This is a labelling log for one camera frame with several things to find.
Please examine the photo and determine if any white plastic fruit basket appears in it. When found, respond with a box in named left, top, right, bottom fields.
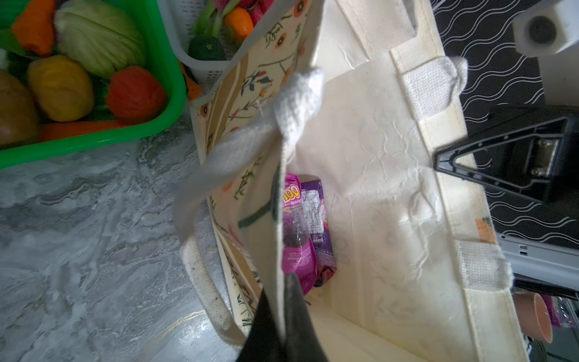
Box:
left=157, top=1, right=293, bottom=94

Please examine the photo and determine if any purple snack bag shelf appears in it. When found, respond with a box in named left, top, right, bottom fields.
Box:
left=282, top=173, right=337, bottom=295

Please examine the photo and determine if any red tomato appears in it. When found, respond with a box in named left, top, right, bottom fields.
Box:
left=106, top=66, right=167, bottom=125

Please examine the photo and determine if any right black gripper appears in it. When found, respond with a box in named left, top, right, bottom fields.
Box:
left=434, top=106, right=578, bottom=203

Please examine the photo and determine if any brown potato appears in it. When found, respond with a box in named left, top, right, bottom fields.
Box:
left=0, top=70, right=39, bottom=149

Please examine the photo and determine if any green plastic basket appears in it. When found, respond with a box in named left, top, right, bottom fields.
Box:
left=1, top=1, right=187, bottom=169

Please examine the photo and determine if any yellow potato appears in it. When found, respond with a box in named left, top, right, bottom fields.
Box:
left=27, top=55, right=95, bottom=122

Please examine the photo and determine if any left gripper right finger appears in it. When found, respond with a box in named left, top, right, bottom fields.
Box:
left=283, top=273, right=328, bottom=362

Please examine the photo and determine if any cream canvas tote bag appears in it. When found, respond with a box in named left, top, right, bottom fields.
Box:
left=173, top=1, right=529, bottom=361

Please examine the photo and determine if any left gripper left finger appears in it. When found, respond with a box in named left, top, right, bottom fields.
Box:
left=236, top=291, right=285, bottom=362

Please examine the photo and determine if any orange carrot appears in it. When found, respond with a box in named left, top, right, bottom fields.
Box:
left=11, top=0, right=57, bottom=57

